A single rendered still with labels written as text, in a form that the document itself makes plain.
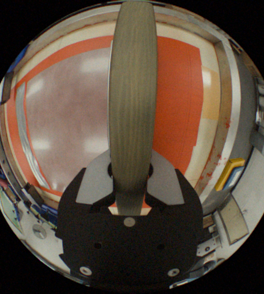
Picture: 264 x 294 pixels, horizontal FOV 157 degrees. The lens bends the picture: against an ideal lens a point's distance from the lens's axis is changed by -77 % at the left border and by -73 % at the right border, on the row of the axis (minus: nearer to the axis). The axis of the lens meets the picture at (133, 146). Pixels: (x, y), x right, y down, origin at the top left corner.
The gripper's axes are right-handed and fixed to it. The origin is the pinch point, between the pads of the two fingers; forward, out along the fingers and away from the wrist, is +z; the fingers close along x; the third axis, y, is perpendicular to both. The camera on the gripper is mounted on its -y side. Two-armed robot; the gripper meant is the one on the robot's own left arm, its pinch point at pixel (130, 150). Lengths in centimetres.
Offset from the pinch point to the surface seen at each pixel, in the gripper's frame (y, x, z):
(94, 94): -6.7, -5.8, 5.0
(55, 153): 4.1, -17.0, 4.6
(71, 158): 4.9, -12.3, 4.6
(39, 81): -12.9, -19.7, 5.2
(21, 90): -14.1, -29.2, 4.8
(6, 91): -17.1, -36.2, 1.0
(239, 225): 241, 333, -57
